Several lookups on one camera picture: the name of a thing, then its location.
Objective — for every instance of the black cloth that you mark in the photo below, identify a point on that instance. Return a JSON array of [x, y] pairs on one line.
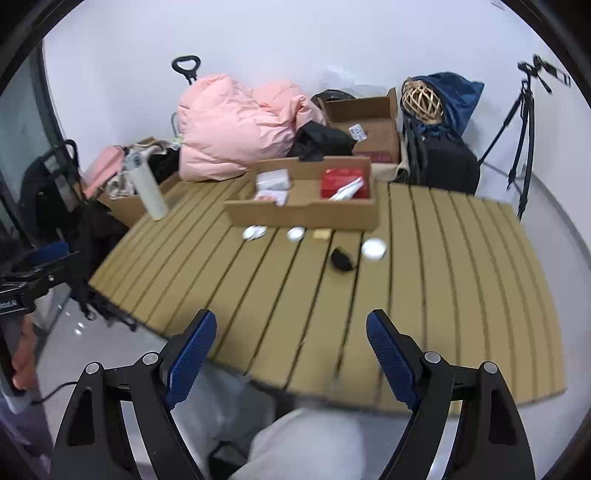
[[323, 141]]

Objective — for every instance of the small black object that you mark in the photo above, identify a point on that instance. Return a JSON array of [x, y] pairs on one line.
[[341, 259]]

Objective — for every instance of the black camera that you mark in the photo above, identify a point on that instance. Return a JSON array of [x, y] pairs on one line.
[[538, 64]]

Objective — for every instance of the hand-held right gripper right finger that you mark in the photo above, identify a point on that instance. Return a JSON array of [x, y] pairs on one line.
[[390, 360]]

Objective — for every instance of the small black bag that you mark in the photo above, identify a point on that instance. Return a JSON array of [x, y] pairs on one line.
[[164, 166]]

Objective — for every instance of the dark seat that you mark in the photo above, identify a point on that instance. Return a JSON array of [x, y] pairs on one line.
[[228, 461]]

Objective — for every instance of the glass door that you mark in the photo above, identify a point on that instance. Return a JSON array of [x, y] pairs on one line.
[[23, 129]]

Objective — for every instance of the small white packet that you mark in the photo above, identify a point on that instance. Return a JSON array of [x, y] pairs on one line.
[[253, 232]]

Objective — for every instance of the shallow cardboard tray box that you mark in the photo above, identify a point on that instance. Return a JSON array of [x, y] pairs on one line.
[[300, 214]]

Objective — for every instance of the large white bottle cap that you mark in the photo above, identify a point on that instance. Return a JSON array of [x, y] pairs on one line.
[[374, 250]]

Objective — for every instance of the cream cloth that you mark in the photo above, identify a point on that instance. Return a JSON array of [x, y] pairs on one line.
[[388, 171]]

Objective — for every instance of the person's left hand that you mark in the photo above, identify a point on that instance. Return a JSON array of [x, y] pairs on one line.
[[25, 369]]

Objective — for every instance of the blue bag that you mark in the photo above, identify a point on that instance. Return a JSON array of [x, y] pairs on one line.
[[457, 101]]

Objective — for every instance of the small yellow block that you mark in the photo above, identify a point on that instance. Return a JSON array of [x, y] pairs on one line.
[[321, 234]]

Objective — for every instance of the pink backpack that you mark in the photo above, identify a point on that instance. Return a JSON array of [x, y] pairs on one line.
[[104, 166]]

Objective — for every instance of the white thermos bottle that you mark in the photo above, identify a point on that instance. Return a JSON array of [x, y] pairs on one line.
[[150, 194]]

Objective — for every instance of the beige cloth bag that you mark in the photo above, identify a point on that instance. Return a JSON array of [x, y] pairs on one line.
[[121, 182]]

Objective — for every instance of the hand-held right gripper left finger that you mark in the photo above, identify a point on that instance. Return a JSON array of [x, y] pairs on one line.
[[191, 360]]

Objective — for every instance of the black backpack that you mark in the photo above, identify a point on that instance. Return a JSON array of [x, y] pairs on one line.
[[448, 166]]

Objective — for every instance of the small white cap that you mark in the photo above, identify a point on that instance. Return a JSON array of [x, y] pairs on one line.
[[295, 234]]

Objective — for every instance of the white plastic bag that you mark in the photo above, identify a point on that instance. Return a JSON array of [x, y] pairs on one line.
[[337, 76]]

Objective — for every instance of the person's purple jacket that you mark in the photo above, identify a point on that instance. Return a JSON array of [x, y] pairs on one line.
[[23, 429]]

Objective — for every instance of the pink down jacket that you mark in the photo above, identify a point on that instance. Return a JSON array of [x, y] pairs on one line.
[[221, 124]]

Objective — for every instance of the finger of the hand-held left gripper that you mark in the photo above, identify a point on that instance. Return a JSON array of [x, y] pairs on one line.
[[51, 254], [46, 272]]

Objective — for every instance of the black handbag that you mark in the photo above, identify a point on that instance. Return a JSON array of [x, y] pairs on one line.
[[332, 96]]

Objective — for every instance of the plain open cardboard box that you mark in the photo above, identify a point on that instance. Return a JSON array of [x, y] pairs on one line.
[[124, 207]]

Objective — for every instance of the black folding cart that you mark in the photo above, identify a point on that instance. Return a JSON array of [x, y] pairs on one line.
[[46, 184]]

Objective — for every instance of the large black bag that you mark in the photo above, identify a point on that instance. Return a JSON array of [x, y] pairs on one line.
[[97, 230]]

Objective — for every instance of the white spray bottle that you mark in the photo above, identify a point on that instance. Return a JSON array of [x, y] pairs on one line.
[[346, 190]]

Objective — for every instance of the pink printed packet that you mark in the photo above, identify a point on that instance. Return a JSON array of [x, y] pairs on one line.
[[272, 198]]

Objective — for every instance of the open cardboard box with label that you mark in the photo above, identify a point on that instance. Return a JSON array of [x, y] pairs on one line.
[[378, 143]]

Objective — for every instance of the woven bamboo ball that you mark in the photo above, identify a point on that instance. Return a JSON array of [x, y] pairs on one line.
[[420, 101]]

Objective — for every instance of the red cardboard box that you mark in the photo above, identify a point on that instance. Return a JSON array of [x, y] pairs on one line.
[[337, 182]]

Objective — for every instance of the black tripod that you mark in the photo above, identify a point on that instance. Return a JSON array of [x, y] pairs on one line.
[[526, 120]]

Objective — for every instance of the clear plastic swab box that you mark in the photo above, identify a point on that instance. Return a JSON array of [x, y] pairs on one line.
[[272, 180]]

